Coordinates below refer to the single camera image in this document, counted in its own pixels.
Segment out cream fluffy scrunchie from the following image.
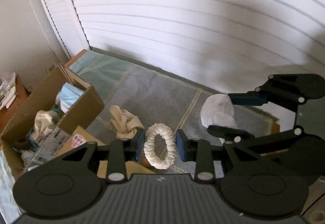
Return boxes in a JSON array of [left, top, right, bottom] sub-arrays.
[[143, 123, 177, 170]]

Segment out white louvered closet doors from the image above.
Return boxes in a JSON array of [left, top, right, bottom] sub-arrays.
[[41, 0, 324, 92]]

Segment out beige knotted cloth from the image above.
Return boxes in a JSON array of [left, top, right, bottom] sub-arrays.
[[109, 105, 144, 139]]

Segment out wooden nightstand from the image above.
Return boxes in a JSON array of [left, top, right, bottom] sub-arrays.
[[0, 75, 30, 133]]

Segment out blue face mask stack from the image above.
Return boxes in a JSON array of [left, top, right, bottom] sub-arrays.
[[56, 82, 84, 113]]

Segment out green grey plaid blanket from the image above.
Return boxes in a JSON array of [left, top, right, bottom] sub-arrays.
[[0, 50, 283, 224]]

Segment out white cloth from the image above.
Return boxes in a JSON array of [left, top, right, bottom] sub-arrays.
[[200, 94, 238, 129]]

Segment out white wall outlet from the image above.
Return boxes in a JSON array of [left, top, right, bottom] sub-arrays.
[[46, 64, 56, 74]]

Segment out beige drawstring pouch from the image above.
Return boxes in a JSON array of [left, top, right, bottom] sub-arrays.
[[32, 110, 59, 142]]

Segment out brown cardboard box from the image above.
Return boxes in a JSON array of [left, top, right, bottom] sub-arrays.
[[1, 65, 104, 179]]

